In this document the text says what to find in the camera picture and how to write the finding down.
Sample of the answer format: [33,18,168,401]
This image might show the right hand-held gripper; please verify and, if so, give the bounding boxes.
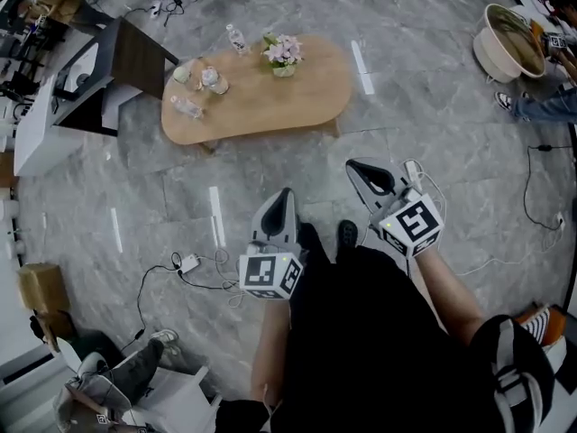
[344,156,445,261]

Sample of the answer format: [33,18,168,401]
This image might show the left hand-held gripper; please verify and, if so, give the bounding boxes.
[237,187,310,301]

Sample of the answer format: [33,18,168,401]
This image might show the person's right forearm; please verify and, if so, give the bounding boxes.
[411,244,487,334]

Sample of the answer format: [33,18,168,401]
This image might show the person's left forearm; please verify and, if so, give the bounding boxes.
[250,297,293,401]

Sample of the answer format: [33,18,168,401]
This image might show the wooden coffee table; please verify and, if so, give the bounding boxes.
[160,33,353,153]

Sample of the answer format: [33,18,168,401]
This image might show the white power strip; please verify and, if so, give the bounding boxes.
[402,160,423,185]

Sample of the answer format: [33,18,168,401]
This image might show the person's right black shoe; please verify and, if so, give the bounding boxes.
[337,219,359,247]

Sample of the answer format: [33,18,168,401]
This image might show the white power adapter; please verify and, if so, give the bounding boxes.
[179,253,202,276]

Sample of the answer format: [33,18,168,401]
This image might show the person's black trousers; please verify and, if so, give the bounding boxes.
[265,222,499,433]

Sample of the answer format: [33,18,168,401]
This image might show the lying clear plastic bottle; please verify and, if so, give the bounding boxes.
[169,94,205,121]

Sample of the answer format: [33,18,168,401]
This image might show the clear glass jar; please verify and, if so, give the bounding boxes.
[199,65,231,96]

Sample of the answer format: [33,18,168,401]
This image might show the pink flowers in white pot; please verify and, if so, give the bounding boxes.
[261,32,305,78]

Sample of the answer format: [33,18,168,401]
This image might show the cream round tub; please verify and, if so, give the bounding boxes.
[472,3,548,85]

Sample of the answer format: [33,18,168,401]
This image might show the upright clear water bottle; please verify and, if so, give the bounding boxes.
[224,23,251,57]

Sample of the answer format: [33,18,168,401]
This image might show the white paper box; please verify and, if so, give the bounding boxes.
[133,364,223,433]

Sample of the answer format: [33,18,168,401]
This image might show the black white striped cloth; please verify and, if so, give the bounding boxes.
[521,309,552,345]

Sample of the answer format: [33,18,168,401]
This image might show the dark brown desk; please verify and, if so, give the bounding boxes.
[52,17,180,138]

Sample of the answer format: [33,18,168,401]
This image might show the orange sofa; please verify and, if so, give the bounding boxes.
[516,304,568,347]

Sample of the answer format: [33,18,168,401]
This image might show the cardboard box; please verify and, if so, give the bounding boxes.
[16,263,72,316]

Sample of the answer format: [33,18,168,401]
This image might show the white cabinet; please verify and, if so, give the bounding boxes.
[13,75,86,179]

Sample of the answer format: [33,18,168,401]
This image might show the black floor cable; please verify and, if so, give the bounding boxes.
[522,143,577,233]

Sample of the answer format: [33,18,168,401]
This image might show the black adapter cable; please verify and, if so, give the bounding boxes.
[120,252,241,352]

